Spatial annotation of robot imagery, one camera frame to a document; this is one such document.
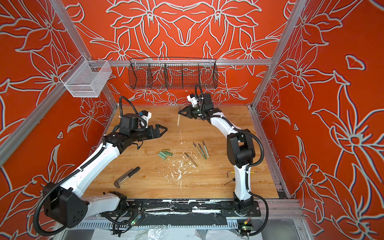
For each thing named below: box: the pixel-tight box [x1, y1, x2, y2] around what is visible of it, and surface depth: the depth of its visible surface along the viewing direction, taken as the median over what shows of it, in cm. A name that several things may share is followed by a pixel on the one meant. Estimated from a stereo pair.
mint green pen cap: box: [158, 151, 167, 160], surface depth 94 cm
